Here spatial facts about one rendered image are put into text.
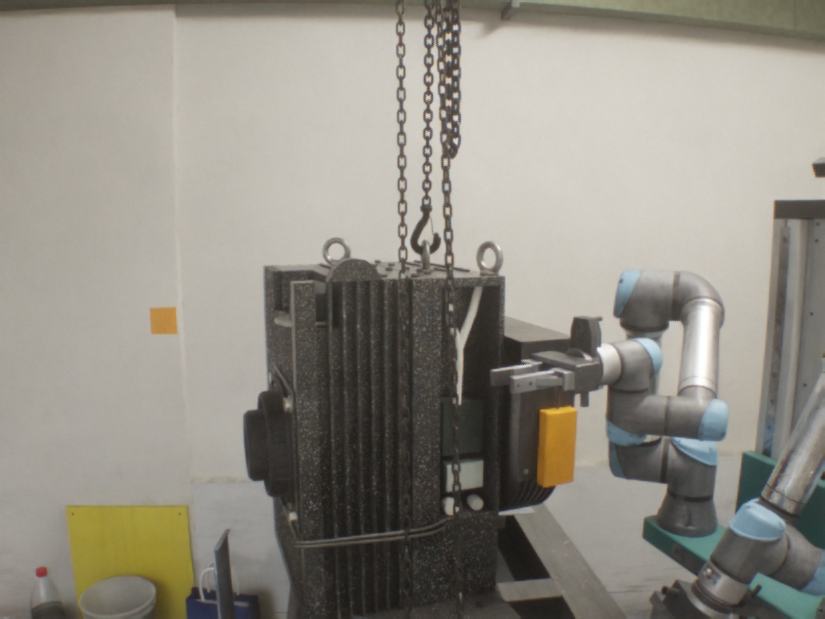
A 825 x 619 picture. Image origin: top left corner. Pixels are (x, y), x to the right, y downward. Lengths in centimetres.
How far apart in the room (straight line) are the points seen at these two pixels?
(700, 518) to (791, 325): 51
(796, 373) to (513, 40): 163
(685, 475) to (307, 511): 89
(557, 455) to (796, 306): 65
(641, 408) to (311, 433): 61
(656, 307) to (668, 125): 141
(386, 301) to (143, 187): 144
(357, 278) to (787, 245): 97
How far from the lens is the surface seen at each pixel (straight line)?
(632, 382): 121
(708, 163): 290
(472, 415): 140
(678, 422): 122
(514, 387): 104
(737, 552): 111
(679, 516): 171
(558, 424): 134
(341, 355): 125
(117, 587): 288
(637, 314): 152
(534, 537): 232
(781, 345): 164
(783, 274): 163
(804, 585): 118
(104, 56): 261
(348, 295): 124
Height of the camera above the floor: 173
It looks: 8 degrees down
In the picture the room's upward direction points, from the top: straight up
